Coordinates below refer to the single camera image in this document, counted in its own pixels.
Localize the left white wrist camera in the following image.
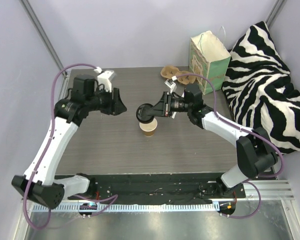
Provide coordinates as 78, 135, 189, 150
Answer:
93, 67, 116, 93

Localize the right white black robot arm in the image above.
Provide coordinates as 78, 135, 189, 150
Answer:
136, 83, 278, 198

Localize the purple cable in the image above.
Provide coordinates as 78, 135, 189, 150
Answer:
22, 63, 120, 230
173, 73, 285, 221

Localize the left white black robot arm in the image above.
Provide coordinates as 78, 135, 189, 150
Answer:
11, 71, 127, 209

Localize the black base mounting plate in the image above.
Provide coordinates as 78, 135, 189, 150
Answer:
37, 172, 247, 205

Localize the black plastic cup lid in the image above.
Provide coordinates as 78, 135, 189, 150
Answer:
136, 103, 155, 124

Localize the white slotted cable duct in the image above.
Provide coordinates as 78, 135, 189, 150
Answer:
32, 202, 220, 213

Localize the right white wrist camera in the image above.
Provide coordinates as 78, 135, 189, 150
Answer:
164, 75, 178, 94

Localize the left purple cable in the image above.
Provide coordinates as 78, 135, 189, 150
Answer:
22, 63, 120, 230

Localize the brown cardboard cup carrier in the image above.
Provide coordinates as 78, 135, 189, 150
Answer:
160, 65, 196, 85

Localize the green paper gift bag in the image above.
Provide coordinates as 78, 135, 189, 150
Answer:
189, 30, 231, 95

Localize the zebra print blanket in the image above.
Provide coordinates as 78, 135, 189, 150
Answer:
221, 21, 300, 154

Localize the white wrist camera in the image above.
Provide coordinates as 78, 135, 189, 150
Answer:
164, 75, 178, 94
93, 67, 116, 93

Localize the aluminium frame rail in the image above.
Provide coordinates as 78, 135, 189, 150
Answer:
21, 179, 296, 202

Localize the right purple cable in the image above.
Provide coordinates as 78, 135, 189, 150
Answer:
173, 73, 285, 221

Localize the brown paper coffee cup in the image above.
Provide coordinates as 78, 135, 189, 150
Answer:
139, 118, 158, 137

